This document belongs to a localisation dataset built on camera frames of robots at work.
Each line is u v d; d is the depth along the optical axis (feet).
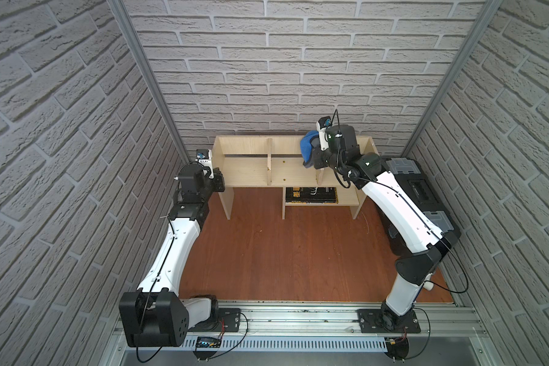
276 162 2.85
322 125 2.05
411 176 3.09
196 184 1.84
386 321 2.12
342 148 1.75
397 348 2.26
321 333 2.39
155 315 1.27
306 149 2.47
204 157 2.12
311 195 2.94
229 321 2.39
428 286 2.59
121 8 2.28
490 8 2.25
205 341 2.38
